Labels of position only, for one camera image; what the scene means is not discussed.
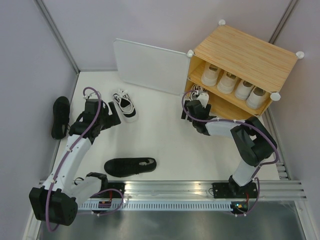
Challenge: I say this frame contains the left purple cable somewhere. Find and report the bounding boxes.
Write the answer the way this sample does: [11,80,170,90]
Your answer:
[46,86,126,232]

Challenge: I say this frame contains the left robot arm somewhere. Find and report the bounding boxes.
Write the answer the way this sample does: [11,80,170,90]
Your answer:
[29,99,121,226]

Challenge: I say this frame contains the black canvas sneaker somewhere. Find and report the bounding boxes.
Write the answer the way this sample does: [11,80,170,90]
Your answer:
[103,157,157,178]
[51,96,70,140]

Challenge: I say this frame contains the white leather sneaker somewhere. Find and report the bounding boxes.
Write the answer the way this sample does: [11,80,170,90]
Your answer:
[234,79,255,101]
[246,86,270,110]

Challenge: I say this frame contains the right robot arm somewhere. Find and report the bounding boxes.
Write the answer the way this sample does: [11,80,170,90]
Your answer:
[181,99,278,199]

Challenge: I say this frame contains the aluminium rail with cable duct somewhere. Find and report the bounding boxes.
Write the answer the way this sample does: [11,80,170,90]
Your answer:
[34,179,308,213]

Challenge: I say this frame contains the purple cable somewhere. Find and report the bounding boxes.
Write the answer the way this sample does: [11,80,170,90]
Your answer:
[46,86,126,232]
[181,90,280,183]

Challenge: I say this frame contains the white translucent cabinet door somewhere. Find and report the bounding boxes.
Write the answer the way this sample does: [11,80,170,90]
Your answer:
[113,38,194,95]

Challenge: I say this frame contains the wooden shoe cabinet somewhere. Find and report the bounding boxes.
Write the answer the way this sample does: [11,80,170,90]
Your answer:
[185,19,305,120]

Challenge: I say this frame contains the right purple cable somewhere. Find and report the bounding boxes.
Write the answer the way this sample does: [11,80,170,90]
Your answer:
[181,90,280,183]

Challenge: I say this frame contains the beige lace sneaker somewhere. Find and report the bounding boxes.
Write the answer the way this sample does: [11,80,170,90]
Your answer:
[201,62,221,87]

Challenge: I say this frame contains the black and white sneaker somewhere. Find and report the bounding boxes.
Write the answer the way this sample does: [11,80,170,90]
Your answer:
[112,89,138,123]

